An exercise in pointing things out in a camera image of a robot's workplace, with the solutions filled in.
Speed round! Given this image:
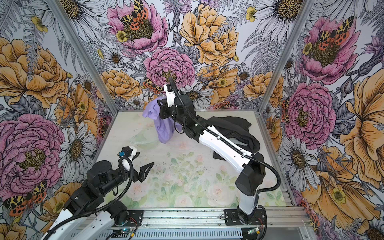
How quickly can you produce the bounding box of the purple cloth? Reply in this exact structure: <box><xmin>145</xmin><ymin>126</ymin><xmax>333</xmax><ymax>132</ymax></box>
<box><xmin>143</xmin><ymin>96</ymin><xmax>182</xmax><ymax>144</ymax></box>

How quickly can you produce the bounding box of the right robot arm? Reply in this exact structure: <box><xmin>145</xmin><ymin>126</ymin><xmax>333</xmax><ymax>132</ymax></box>
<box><xmin>157</xmin><ymin>95</ymin><xmax>267</xmax><ymax>225</ymax></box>

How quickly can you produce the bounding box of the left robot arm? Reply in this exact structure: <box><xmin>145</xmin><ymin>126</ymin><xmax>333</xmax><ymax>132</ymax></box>
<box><xmin>43</xmin><ymin>149</ymin><xmax>154</xmax><ymax>240</ymax></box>

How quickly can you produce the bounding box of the dark grey cloth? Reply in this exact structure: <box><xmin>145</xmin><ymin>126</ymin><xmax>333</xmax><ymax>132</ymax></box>
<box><xmin>207</xmin><ymin>116</ymin><xmax>260</xmax><ymax>156</ymax></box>

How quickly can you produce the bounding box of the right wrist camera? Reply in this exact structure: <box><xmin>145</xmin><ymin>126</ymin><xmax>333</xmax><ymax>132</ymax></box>
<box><xmin>164</xmin><ymin>84</ymin><xmax>176</xmax><ymax>108</ymax></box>

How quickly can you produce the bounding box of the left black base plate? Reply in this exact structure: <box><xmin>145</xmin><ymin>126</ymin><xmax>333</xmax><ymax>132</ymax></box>
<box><xmin>114</xmin><ymin>210</ymin><xmax>144</xmax><ymax>227</ymax></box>

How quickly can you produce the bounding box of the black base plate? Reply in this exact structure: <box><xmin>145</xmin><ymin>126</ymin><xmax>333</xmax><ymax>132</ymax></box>
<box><xmin>224</xmin><ymin>206</ymin><xmax>267</xmax><ymax>226</ymax></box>
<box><xmin>114</xmin><ymin>210</ymin><xmax>144</xmax><ymax>227</ymax></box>

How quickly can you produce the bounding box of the white slotted cable duct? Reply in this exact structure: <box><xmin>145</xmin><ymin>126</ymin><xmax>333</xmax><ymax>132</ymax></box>
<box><xmin>96</xmin><ymin>228</ymin><xmax>243</xmax><ymax>240</ymax></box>

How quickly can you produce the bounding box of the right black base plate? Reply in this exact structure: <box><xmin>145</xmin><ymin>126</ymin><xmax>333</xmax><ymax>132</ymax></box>
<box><xmin>224</xmin><ymin>206</ymin><xmax>267</xmax><ymax>226</ymax></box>

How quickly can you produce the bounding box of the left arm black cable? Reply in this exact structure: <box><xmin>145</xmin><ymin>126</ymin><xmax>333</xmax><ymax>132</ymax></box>
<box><xmin>41</xmin><ymin>155</ymin><xmax>135</xmax><ymax>240</ymax></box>

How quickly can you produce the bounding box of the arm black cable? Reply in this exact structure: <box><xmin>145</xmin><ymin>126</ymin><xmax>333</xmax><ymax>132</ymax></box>
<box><xmin>168</xmin><ymin>76</ymin><xmax>282</xmax><ymax>194</ymax></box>
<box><xmin>41</xmin><ymin>155</ymin><xmax>135</xmax><ymax>240</ymax></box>

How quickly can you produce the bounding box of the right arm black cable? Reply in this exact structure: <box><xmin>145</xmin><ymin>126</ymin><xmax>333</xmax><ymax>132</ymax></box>
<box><xmin>168</xmin><ymin>76</ymin><xmax>282</xmax><ymax>194</ymax></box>

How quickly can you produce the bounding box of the aluminium front rail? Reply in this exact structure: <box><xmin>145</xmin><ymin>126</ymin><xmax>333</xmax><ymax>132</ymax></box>
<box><xmin>129</xmin><ymin>207</ymin><xmax>310</xmax><ymax>230</ymax></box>

